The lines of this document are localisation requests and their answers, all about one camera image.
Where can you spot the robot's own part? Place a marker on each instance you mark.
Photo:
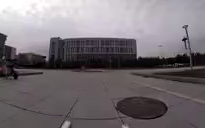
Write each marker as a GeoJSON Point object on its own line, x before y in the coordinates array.
{"type": "Point", "coordinates": [125, 126]}
{"type": "Point", "coordinates": [66, 124]}

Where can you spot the round manhole cover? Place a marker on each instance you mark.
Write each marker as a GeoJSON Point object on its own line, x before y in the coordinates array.
{"type": "Point", "coordinates": [141, 107]}

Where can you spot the row of dark trees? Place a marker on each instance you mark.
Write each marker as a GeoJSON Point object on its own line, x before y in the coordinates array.
{"type": "Point", "coordinates": [176, 60]}

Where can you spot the person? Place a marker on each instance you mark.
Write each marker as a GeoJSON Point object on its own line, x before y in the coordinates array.
{"type": "Point", "coordinates": [10, 68]}

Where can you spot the low building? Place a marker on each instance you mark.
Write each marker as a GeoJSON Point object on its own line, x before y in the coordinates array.
{"type": "Point", "coordinates": [30, 59]}

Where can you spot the wide glass-fronted building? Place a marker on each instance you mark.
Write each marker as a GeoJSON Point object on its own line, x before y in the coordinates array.
{"type": "Point", "coordinates": [93, 50]}

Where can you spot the grey paved plaza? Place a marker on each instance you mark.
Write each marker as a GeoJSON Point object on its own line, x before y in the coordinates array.
{"type": "Point", "coordinates": [90, 86]}

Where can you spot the tall lamp pole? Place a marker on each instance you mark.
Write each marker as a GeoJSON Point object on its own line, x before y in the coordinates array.
{"type": "Point", "coordinates": [188, 45]}

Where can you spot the dark grass strip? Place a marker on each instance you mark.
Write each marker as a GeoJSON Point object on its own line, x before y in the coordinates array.
{"type": "Point", "coordinates": [186, 74]}

